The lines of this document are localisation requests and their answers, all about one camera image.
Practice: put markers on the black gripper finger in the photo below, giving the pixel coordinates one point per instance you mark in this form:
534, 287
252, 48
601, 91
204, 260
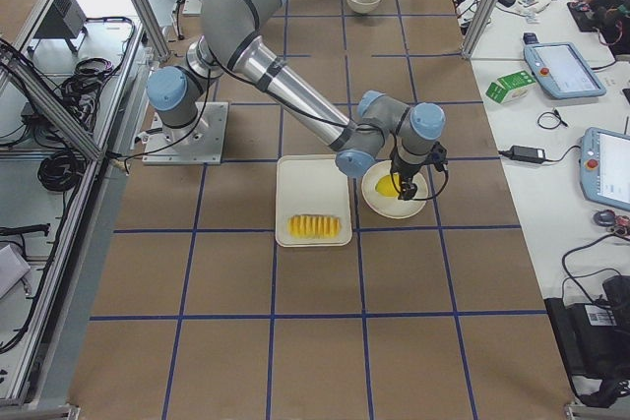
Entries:
408, 189
395, 184

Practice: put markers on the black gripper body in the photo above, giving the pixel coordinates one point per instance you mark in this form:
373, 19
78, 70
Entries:
405, 173

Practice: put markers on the yellow lemon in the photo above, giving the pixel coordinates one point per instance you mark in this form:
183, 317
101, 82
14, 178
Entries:
383, 187

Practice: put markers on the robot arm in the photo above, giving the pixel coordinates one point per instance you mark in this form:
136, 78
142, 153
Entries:
231, 43

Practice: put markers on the cream round plate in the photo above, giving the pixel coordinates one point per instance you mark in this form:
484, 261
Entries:
392, 207

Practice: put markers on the cream rectangular tray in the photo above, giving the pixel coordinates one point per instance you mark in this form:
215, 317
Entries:
311, 184

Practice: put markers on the black power adapter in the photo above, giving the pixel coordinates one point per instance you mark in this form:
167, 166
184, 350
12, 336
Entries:
528, 154

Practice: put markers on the green white carton box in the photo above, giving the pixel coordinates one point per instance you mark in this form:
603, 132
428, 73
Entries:
510, 87

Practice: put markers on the sliced yellow fruit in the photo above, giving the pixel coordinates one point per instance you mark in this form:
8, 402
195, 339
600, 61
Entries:
314, 226

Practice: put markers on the far teach pendant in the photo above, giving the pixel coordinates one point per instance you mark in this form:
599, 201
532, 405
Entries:
561, 71

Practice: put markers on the teach pendant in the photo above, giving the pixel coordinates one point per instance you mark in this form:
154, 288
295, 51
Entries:
604, 167
561, 71

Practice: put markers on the near teach pendant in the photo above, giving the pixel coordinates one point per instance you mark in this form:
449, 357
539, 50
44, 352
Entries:
604, 167

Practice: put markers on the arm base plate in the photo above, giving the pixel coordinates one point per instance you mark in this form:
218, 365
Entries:
198, 143

